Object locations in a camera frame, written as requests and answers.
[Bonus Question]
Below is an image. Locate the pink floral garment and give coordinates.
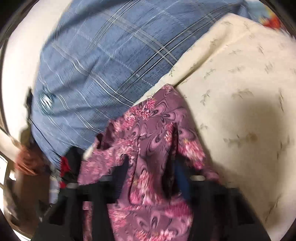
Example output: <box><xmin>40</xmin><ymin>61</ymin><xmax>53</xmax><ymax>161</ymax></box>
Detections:
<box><xmin>78</xmin><ymin>84</ymin><xmax>218</xmax><ymax>240</ymax></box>

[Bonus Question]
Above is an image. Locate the person's left hand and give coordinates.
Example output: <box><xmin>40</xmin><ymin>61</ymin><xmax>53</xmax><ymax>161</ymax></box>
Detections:
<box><xmin>14</xmin><ymin>147</ymin><xmax>46</xmax><ymax>176</ymax></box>

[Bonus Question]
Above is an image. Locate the red and black garment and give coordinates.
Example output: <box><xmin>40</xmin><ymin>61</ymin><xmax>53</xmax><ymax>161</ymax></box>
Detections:
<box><xmin>59</xmin><ymin>147</ymin><xmax>84</xmax><ymax>189</ymax></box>

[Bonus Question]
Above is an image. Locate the blue plaid quilt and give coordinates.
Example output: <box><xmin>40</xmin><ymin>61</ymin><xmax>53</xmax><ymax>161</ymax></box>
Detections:
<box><xmin>32</xmin><ymin>0</ymin><xmax>248</xmax><ymax>167</ymax></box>

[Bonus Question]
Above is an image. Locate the cream leaf-print bedsheet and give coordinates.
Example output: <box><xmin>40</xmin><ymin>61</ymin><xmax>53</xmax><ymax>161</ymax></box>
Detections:
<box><xmin>83</xmin><ymin>12</ymin><xmax>296</xmax><ymax>241</ymax></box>

